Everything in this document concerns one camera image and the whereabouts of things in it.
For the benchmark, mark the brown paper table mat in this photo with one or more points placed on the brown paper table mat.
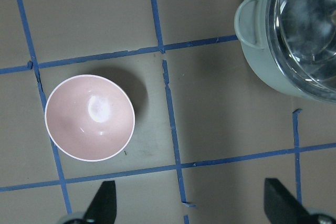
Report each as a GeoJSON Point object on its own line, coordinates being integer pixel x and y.
{"type": "Point", "coordinates": [208, 131]}

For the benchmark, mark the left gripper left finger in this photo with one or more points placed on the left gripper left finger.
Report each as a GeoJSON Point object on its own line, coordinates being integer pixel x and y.
{"type": "Point", "coordinates": [102, 208]}

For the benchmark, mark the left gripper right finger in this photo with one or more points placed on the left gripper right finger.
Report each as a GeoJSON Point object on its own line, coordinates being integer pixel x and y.
{"type": "Point", "coordinates": [280, 206]}

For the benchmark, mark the pale green steel pot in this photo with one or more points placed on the pale green steel pot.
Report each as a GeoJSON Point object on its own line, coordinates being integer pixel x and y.
{"type": "Point", "coordinates": [290, 45]}

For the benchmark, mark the pink bowl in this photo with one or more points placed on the pink bowl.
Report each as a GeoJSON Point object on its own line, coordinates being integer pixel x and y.
{"type": "Point", "coordinates": [89, 118]}

